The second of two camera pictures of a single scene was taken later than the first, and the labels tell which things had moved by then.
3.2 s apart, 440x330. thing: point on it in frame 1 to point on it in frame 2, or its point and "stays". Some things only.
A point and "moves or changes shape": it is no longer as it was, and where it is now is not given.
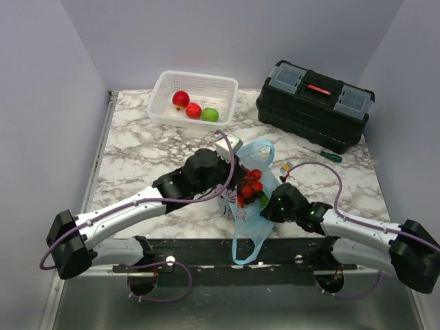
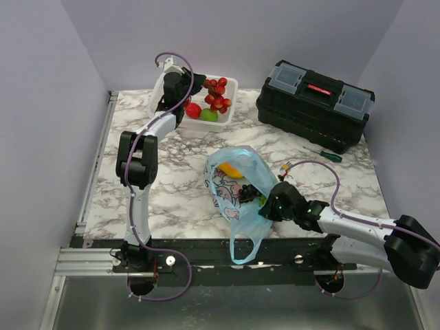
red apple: (193, 111) stays
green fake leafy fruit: (263, 201) stays
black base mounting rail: (211, 261) stays
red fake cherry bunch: (251, 183) to (215, 96)
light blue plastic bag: (251, 224) moves or changes shape
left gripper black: (238, 173) to (197, 83)
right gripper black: (269, 211) stays
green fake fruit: (210, 115) stays
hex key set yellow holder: (286, 167) stays
